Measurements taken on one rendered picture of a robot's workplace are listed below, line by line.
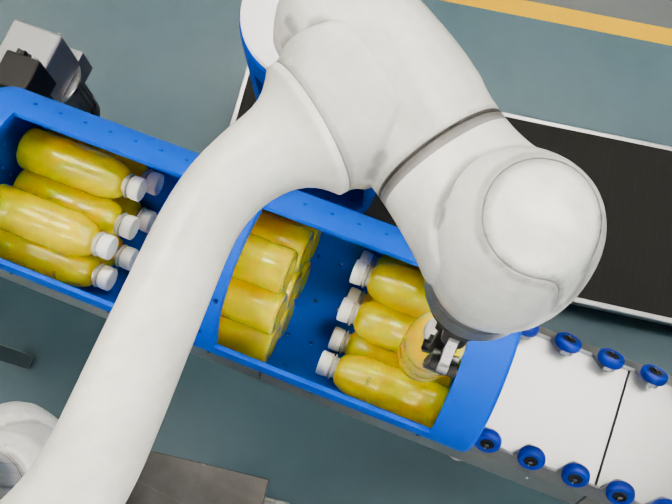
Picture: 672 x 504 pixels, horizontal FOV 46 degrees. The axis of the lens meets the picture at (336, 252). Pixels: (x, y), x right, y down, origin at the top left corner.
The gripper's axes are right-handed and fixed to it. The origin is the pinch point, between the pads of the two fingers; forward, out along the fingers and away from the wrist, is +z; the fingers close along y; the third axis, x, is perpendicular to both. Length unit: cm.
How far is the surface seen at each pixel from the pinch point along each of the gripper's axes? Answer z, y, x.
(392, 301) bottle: 34.1, 7.7, 6.7
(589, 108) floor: 147, 112, -28
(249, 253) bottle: 27.8, 5.4, 28.4
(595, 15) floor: 147, 144, -20
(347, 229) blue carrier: 26.3, 13.6, 16.4
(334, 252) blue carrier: 47, 15, 19
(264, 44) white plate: 44, 45, 44
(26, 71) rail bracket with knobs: 47, 26, 84
